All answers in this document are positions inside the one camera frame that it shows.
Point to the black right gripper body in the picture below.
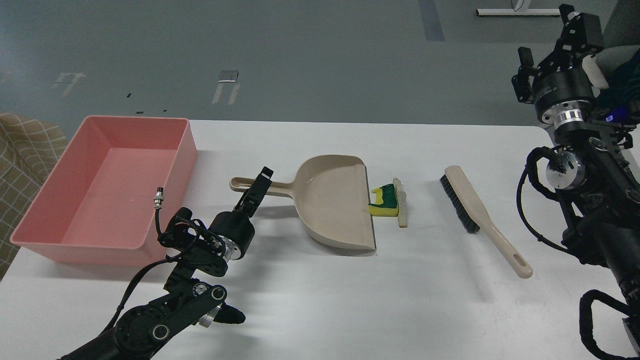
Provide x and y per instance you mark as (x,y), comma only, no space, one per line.
(571,86)

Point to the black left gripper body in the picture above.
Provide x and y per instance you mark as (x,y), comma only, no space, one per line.
(236,231)

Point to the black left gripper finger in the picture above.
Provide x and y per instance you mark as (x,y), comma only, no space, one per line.
(262,184)
(246,205)

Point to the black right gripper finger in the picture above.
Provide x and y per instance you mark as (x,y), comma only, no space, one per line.
(581,36)
(521,81)

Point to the beige plastic dustpan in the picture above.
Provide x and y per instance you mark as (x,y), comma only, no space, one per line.
(331,197)

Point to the yellow green sponge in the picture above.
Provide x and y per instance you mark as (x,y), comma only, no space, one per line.
(385,201)

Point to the beige hand brush black bristles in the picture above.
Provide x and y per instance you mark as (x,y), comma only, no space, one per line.
(474,216)

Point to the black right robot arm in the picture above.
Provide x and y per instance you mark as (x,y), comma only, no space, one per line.
(585,172)

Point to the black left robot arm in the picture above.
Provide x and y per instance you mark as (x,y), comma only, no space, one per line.
(139,333)

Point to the pink plastic bin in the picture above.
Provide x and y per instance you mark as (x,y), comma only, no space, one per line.
(97,204)

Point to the white office chair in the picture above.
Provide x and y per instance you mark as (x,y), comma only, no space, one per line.
(622,39)

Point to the person in dark clothes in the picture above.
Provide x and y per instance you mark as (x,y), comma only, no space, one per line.
(621,99)

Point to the beige checked cloth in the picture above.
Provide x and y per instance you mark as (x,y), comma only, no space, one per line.
(29,150)

